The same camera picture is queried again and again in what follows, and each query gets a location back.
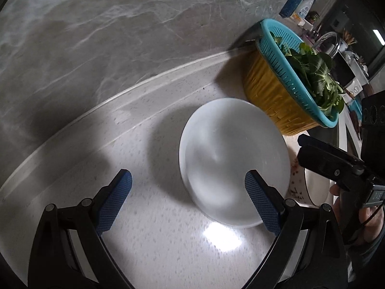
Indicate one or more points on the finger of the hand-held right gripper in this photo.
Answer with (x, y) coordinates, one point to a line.
(331, 147)
(324, 164)

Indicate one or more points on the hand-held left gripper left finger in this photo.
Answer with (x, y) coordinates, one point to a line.
(114, 201)

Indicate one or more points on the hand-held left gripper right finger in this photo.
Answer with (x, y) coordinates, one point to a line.
(261, 201)

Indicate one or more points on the floral bowl with red rim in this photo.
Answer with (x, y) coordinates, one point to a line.
(315, 191)

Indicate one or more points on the large white bowl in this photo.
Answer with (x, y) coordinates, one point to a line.
(228, 156)

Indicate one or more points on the person's right forearm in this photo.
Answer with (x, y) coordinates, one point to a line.
(367, 259)

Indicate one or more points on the person's right hand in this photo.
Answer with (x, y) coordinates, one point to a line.
(371, 222)

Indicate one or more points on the white microwave oven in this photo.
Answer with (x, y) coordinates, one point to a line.
(352, 75)

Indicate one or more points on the green leafy vegetables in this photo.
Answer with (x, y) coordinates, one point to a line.
(312, 75)

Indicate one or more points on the yellow plastic basket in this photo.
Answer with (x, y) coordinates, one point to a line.
(270, 96)

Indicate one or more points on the chrome faucet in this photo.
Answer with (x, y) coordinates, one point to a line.
(336, 43)

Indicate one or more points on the chopstick holder with chopsticks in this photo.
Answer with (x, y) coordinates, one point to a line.
(349, 37)

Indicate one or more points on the teal plastic colander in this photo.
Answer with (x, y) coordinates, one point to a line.
(279, 57)

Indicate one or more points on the white spray bottle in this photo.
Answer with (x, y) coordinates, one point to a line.
(305, 9)

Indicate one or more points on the blue utensil cup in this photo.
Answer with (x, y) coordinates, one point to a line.
(290, 3)

